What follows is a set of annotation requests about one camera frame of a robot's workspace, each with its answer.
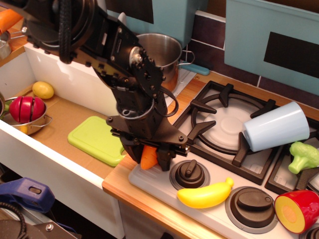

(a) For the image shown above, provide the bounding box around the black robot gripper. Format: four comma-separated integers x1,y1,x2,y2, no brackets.
106,94,189,171

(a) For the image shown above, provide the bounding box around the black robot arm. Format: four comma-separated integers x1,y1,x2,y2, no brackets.
6,0,188,171

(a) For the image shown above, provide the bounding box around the stainless steel pot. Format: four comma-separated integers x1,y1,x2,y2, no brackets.
138,33,195,92

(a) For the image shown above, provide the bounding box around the large orange toy carrot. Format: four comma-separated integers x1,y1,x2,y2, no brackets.
0,9,23,34

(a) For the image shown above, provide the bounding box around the dark left stove knob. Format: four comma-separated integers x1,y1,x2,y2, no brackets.
169,159,210,190

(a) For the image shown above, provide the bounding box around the dark stove knob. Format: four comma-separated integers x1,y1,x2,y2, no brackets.
225,187,278,235
169,159,210,190

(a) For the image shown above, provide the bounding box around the green plastic cutting board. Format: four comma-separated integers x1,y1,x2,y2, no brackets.
67,116,126,167

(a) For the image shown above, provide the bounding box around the black left burner grate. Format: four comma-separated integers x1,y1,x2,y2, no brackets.
173,81,277,185

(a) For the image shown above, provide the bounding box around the black burner grate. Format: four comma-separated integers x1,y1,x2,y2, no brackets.
265,144,319,195
173,81,277,185

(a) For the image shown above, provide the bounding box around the yellow toy banana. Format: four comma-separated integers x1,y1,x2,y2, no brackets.
177,177,234,209

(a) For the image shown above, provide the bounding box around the dark middle stove knob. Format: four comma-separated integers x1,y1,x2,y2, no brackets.
225,187,278,235

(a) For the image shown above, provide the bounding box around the small steel colander bowl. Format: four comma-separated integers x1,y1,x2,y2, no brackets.
0,97,53,135

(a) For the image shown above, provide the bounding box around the yellow toy lemon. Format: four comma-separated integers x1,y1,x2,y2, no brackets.
32,81,54,99

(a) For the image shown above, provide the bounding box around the blue clamp tool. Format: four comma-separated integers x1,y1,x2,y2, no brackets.
0,177,55,213

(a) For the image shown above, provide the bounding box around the black right burner grate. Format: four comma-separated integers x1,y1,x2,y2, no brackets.
265,144,319,195

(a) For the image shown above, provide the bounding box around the red sliced toy fruit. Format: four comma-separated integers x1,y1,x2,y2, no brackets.
9,96,46,123

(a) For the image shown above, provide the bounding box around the light blue plastic cup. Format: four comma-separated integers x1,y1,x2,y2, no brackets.
243,102,310,152

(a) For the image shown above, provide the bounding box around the green toy broccoli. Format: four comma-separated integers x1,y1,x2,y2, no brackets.
288,141,319,174

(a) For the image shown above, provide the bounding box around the red toy apple half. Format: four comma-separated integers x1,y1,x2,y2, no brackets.
275,190,319,234

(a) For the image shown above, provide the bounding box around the teal toy microwave door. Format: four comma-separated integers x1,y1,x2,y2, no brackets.
224,0,319,95

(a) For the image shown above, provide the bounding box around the teal utensil handle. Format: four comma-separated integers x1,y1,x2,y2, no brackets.
179,64,210,76

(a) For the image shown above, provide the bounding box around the black braided cable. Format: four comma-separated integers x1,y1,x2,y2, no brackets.
0,201,31,239

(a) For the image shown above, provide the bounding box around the steel pan with handle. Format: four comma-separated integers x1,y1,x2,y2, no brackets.
0,31,24,60

